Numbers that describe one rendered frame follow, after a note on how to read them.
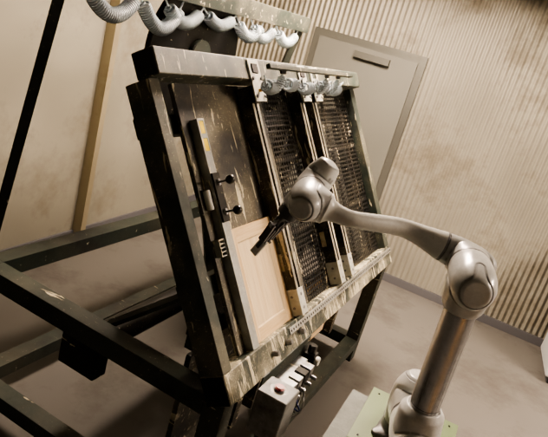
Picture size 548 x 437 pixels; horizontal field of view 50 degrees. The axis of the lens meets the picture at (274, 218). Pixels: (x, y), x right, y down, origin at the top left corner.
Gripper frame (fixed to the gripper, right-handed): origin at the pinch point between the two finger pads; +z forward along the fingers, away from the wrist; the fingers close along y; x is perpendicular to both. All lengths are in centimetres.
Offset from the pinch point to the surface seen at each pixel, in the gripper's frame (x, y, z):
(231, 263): -7.8, -13.5, 22.4
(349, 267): 13, -127, 39
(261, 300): 7.2, -33.1, 36.2
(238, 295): 2.9, -14.1, 30.2
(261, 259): -6.7, -40.5, 27.3
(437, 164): -28, -379, 18
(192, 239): -17.7, 10.3, 13.0
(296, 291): 12, -57, 34
